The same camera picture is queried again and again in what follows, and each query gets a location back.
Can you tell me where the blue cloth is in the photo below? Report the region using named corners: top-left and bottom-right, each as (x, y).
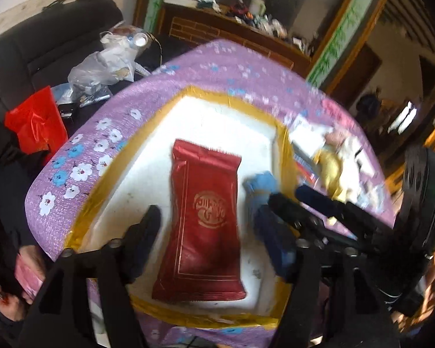
top-left (244, 171), bottom-right (280, 221)

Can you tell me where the red foil snack packet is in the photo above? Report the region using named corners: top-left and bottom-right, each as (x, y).
top-left (151, 140), bottom-right (247, 302)

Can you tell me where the yellow towel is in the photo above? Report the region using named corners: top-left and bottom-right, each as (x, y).
top-left (313, 149), bottom-right (347, 202)

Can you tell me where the person left hand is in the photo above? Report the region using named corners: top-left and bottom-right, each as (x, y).
top-left (0, 245), bottom-right (46, 322)

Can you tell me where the yellow taped foam box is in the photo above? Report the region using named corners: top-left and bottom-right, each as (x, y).
top-left (66, 86), bottom-right (297, 330)

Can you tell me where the red plastic bag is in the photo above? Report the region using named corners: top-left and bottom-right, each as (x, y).
top-left (4, 86), bottom-right (68, 162)

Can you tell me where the purple floral tablecloth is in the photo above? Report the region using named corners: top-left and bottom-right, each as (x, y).
top-left (25, 40), bottom-right (395, 347)

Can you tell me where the clear plastic bag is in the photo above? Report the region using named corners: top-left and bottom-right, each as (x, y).
top-left (68, 31), bottom-right (153, 89)

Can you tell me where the black sofa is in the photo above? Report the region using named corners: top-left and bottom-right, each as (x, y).
top-left (0, 0), bottom-right (123, 121)

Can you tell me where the wooden cabinet with mirror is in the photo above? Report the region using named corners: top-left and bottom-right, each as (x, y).
top-left (133, 0), bottom-right (386, 92)

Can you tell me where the white jug on cabinet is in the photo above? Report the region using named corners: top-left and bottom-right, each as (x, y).
top-left (248, 0), bottom-right (266, 17)

